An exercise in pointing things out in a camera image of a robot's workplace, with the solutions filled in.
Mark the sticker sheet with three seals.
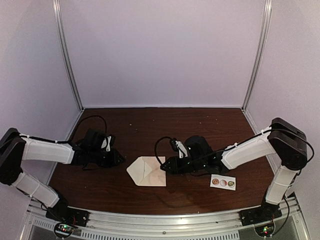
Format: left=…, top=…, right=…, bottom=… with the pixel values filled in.
left=210, top=174, right=237, bottom=191

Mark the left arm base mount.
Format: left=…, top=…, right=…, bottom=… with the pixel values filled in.
left=45, top=207, right=89, bottom=227

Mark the aluminium frame post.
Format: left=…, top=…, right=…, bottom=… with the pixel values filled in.
left=52, top=0, right=84, bottom=112
left=241, top=0, right=272, bottom=112

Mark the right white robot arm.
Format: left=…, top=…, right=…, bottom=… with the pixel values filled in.
left=159, top=117, right=312, bottom=221

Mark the left circuit board with leds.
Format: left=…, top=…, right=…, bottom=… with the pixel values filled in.
left=53, top=222, right=76, bottom=238

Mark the circuit board with leds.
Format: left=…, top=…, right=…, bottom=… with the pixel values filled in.
left=53, top=222, right=76, bottom=238
left=254, top=224, right=275, bottom=238

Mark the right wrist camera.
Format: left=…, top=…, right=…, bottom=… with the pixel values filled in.
left=169, top=138, right=189, bottom=159

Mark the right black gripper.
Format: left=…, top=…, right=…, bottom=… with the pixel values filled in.
left=160, top=156, right=206, bottom=176

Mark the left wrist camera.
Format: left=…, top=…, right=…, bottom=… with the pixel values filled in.
left=101, top=134, right=116, bottom=152

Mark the front aluminium rail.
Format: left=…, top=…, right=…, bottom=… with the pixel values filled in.
left=24, top=197, right=306, bottom=240

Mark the beige paper envelope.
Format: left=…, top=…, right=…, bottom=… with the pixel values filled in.
left=126, top=156, right=167, bottom=187

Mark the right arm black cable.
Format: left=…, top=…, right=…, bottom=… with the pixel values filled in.
left=154, top=136, right=176, bottom=166

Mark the left aluminium frame post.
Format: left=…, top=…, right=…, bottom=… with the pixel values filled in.
left=52, top=0, right=84, bottom=112

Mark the right aluminium frame post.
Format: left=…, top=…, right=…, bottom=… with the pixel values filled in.
left=241, top=0, right=272, bottom=112

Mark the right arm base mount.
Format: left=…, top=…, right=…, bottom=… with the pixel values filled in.
left=239, top=206, right=282, bottom=226

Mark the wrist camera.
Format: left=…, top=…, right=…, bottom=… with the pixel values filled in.
left=169, top=138, right=189, bottom=159
left=101, top=134, right=116, bottom=152

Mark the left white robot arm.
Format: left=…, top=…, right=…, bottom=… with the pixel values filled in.
left=0, top=128, right=125, bottom=222

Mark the right circuit board with leds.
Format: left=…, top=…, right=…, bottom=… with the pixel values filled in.
left=254, top=224, right=275, bottom=238

